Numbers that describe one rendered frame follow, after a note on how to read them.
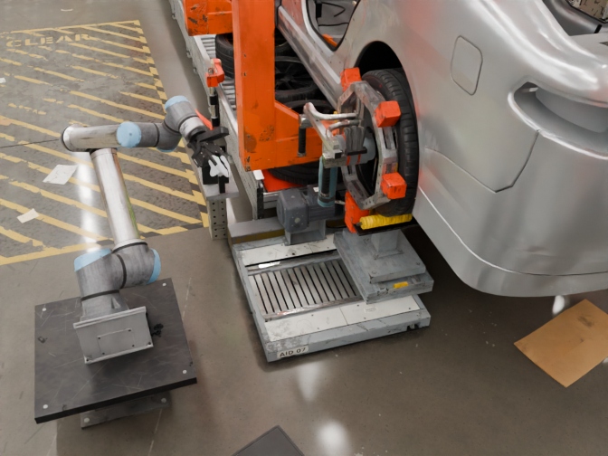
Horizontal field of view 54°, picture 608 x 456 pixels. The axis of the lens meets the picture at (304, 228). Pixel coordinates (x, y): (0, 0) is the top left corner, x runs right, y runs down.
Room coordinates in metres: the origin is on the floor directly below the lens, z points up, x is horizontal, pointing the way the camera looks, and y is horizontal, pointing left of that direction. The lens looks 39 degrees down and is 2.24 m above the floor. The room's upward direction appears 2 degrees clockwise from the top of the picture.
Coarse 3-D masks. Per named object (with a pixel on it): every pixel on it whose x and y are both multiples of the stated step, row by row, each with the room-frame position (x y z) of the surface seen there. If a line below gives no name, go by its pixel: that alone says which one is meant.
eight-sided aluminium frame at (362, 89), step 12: (360, 84) 2.41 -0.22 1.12; (348, 96) 2.46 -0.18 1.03; (360, 96) 2.34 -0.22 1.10; (372, 96) 2.33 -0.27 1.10; (348, 108) 2.56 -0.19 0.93; (372, 108) 2.21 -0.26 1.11; (372, 120) 2.20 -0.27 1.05; (336, 132) 2.58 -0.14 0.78; (384, 132) 2.18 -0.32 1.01; (384, 144) 2.11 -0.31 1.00; (384, 156) 2.07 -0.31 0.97; (396, 156) 2.09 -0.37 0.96; (384, 168) 2.07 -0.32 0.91; (348, 180) 2.41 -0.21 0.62; (360, 192) 2.34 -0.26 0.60; (360, 204) 2.22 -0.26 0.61; (372, 204) 2.12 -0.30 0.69
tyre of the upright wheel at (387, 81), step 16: (368, 80) 2.47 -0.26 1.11; (384, 80) 2.35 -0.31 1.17; (400, 80) 2.34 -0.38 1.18; (384, 96) 2.31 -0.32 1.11; (400, 96) 2.24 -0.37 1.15; (352, 112) 2.62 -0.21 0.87; (400, 128) 2.14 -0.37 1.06; (416, 128) 2.14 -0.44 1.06; (400, 144) 2.12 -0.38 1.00; (416, 144) 2.09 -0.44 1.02; (400, 160) 2.11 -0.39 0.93; (416, 160) 2.07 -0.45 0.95; (416, 176) 2.05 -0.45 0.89; (368, 192) 2.36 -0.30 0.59; (384, 208) 2.18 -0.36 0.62; (400, 208) 2.07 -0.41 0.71
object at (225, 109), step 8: (192, 40) 4.84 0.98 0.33; (200, 40) 4.70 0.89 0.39; (192, 48) 4.87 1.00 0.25; (200, 48) 4.53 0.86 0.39; (200, 56) 4.50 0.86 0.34; (208, 64) 4.23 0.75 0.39; (216, 88) 3.84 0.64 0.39; (224, 96) 3.72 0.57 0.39; (224, 104) 3.60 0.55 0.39; (224, 112) 3.59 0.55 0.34; (232, 112) 3.49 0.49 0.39; (224, 120) 3.57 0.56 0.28; (232, 120) 3.38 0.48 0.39; (232, 128) 3.34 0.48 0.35; (232, 136) 3.35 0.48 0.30; (240, 160) 3.10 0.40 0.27; (240, 168) 3.11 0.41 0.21; (248, 176) 2.91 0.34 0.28; (256, 176) 2.75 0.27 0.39; (256, 184) 2.73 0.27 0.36; (256, 192) 2.73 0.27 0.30
